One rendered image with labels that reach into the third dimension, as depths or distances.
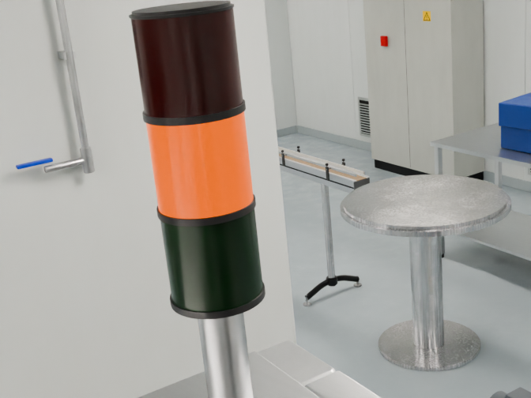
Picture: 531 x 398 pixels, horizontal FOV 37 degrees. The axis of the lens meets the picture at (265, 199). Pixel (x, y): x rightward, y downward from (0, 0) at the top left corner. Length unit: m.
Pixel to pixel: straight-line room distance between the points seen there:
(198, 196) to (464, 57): 7.01
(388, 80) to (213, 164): 7.56
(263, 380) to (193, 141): 0.22
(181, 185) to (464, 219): 3.79
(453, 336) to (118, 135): 3.34
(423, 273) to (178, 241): 4.18
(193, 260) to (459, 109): 7.03
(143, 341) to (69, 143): 0.56
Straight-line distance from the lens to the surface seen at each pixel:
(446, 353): 4.73
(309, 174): 5.23
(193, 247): 0.39
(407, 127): 7.83
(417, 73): 7.59
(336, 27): 9.18
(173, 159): 0.37
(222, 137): 0.37
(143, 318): 2.06
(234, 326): 0.42
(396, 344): 4.82
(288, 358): 0.56
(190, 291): 0.40
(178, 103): 0.37
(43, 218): 1.89
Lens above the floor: 2.38
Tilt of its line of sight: 18 degrees down
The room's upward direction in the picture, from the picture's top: 6 degrees counter-clockwise
